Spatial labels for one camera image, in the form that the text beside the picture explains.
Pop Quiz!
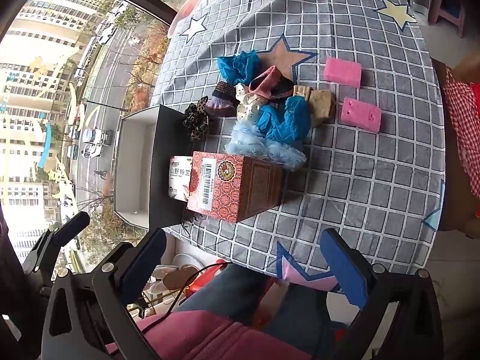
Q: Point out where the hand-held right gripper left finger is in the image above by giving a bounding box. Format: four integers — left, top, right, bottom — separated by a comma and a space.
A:
41, 228, 167, 360

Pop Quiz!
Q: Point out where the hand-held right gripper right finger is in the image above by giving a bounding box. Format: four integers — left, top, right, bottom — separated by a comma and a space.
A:
320, 227, 455, 360

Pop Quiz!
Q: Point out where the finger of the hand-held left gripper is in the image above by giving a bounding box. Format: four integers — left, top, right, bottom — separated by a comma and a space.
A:
22, 211, 91, 289

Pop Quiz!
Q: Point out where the white cardboard box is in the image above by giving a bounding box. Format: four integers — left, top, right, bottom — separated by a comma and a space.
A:
112, 104, 188, 231

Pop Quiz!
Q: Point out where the leopard print scrunchie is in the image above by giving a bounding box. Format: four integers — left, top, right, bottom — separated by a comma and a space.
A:
182, 96, 211, 142

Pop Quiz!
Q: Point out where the pink sponge with holes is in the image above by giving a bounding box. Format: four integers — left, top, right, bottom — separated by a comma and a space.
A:
340, 97, 382, 133

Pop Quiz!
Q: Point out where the light blue fluffy cloth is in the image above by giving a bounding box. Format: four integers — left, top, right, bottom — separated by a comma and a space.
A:
224, 120, 306, 169

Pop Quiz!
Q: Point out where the blue plastic shoe cover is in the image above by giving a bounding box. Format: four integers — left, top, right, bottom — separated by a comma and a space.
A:
217, 50, 271, 87
259, 95, 312, 145

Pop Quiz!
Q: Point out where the purple knitted headband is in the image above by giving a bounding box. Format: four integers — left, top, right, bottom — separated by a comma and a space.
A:
204, 81, 241, 119

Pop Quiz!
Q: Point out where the cream polka dot scrunchie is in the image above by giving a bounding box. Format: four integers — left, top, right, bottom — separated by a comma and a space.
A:
234, 84, 269, 126

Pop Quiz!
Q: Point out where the plain pink sponge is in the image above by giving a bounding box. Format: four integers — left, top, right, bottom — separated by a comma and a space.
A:
323, 57, 363, 88

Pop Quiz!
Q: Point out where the pink knitted headband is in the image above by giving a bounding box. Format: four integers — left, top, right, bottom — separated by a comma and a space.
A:
249, 65, 295, 100

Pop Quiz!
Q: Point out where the tan slipper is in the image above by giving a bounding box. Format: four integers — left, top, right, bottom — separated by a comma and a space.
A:
160, 264, 202, 292

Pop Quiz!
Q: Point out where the white slipper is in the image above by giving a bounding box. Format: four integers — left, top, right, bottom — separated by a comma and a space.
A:
170, 254, 200, 271

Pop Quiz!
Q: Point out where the grey checked star blanket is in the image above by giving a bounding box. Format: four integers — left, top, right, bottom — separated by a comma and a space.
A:
150, 0, 447, 293

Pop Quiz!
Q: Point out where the floral tissue pack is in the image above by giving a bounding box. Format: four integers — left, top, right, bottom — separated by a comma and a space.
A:
167, 155, 194, 201

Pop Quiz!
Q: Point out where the person's jeans leg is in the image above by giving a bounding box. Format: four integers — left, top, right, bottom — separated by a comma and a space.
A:
172, 262, 357, 360

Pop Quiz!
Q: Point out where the person's pink sweater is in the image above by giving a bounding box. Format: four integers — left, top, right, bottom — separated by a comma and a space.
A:
135, 309, 312, 360

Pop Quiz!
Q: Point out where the red patterned box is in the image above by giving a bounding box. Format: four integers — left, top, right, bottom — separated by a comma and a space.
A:
186, 151, 284, 223

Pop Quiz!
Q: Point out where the red checked cloth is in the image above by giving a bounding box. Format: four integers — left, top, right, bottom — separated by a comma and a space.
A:
442, 71, 480, 199

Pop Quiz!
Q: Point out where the pink plastic basin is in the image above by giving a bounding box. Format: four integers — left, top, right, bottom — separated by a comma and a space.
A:
167, 0, 222, 38

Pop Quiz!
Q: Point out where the pink plastic stool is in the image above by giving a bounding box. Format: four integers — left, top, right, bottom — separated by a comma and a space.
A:
427, 0, 469, 38

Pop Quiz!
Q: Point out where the black cable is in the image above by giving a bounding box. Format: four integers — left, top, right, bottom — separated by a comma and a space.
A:
137, 260, 231, 332

